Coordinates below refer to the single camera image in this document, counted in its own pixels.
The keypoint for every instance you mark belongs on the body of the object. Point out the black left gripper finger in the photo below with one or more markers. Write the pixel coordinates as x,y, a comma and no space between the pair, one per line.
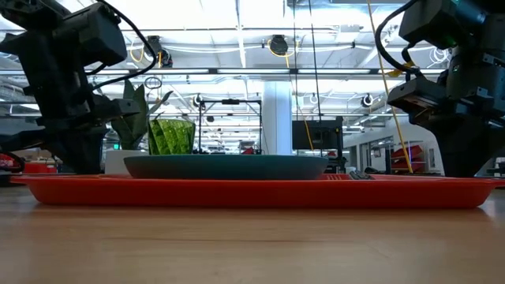
83,152

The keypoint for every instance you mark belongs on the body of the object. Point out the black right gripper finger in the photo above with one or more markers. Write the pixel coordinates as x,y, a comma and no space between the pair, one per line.
465,150

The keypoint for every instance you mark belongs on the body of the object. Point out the green textured glass cup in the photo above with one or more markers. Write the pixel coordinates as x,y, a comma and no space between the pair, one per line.
171,136

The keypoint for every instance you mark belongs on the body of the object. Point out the teal round plate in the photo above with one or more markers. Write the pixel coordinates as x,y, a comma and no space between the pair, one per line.
227,167

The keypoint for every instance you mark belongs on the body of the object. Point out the red plastic tray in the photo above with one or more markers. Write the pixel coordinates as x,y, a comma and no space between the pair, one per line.
236,193

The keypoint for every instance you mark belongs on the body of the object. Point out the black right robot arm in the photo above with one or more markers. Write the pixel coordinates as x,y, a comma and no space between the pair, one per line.
497,4

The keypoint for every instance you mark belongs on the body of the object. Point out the white plant pot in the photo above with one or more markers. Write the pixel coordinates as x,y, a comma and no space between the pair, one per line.
114,161

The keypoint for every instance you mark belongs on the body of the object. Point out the red flat box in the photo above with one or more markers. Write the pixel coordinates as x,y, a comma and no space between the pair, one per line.
37,168

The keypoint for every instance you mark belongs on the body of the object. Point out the red storage bins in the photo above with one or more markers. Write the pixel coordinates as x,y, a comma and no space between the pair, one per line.
410,154

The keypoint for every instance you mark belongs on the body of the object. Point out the green snake plant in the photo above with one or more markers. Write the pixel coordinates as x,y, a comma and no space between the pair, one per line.
134,130

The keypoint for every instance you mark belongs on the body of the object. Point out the small black ceiling reel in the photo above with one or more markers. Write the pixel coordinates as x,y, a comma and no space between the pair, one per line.
367,100
197,100

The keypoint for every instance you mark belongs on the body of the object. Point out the black and red background robot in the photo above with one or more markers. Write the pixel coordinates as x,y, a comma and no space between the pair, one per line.
248,150

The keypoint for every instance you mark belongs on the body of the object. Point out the long ceiling light bar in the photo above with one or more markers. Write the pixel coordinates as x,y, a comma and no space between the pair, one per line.
252,71

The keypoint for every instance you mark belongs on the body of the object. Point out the white round column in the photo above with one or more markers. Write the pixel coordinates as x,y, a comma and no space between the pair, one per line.
276,118

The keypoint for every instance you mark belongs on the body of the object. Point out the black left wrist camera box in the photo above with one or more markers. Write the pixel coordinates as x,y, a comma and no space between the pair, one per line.
98,35

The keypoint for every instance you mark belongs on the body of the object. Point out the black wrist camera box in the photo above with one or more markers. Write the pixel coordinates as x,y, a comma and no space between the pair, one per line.
434,23
98,35

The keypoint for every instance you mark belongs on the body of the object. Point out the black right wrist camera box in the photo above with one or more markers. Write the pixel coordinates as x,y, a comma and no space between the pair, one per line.
434,23

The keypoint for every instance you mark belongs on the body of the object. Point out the black metal frame rig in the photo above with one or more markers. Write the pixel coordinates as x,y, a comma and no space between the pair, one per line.
200,130

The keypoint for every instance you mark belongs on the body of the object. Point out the black wall monitor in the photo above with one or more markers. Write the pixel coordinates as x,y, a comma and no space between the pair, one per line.
315,136

